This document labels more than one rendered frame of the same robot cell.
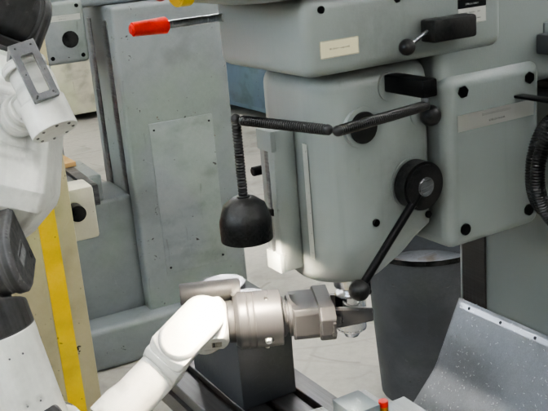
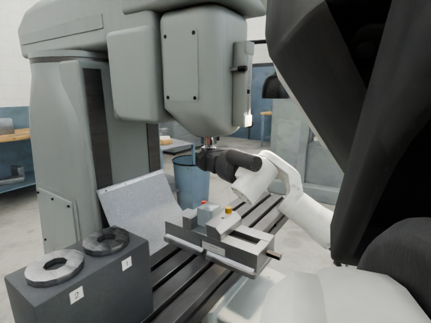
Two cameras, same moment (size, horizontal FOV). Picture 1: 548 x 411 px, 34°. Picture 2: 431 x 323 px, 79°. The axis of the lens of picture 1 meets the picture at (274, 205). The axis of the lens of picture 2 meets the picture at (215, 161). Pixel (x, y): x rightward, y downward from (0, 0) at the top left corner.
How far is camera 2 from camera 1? 1.75 m
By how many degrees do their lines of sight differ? 109
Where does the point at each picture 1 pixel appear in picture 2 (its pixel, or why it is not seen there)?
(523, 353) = (143, 186)
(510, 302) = (126, 172)
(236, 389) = (146, 303)
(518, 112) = not seen: hidden behind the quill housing
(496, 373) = (140, 203)
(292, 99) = (241, 27)
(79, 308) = not seen: outside the picture
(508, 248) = (122, 145)
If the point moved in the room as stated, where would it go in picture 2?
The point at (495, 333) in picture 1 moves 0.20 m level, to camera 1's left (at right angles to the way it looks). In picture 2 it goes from (126, 190) to (136, 210)
